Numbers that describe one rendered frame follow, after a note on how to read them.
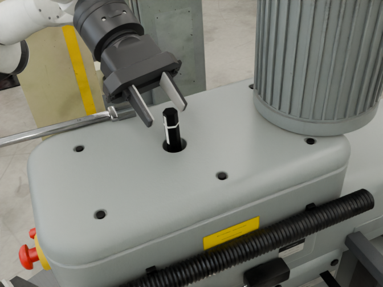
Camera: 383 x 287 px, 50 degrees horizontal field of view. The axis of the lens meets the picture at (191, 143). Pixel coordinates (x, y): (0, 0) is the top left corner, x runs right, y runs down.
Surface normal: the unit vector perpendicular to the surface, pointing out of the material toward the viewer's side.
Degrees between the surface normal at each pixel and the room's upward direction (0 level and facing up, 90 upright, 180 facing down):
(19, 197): 0
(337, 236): 90
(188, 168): 0
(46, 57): 90
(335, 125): 90
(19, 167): 0
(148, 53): 30
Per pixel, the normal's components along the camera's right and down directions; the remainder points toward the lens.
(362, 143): -0.07, -0.76
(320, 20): -0.33, 0.62
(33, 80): 0.39, 0.58
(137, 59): 0.24, -0.41
